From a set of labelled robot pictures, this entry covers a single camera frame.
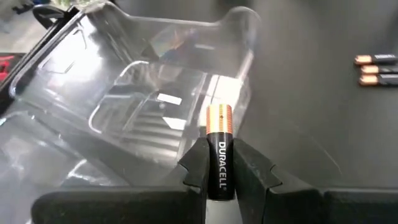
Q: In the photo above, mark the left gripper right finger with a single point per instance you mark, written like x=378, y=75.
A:
x=295, y=208

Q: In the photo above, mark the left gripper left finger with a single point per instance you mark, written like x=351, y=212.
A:
x=124, y=208

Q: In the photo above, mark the thick Duracell battery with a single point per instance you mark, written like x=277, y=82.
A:
x=220, y=155

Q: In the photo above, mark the slim Duracell battery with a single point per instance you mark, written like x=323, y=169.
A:
x=376, y=59
x=379, y=69
x=377, y=80

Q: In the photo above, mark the clear plastic bin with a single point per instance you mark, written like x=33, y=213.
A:
x=31, y=161
x=77, y=62

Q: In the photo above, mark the red black tool box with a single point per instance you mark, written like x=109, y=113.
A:
x=6, y=67

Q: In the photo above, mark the black table clamp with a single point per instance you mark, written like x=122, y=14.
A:
x=46, y=7

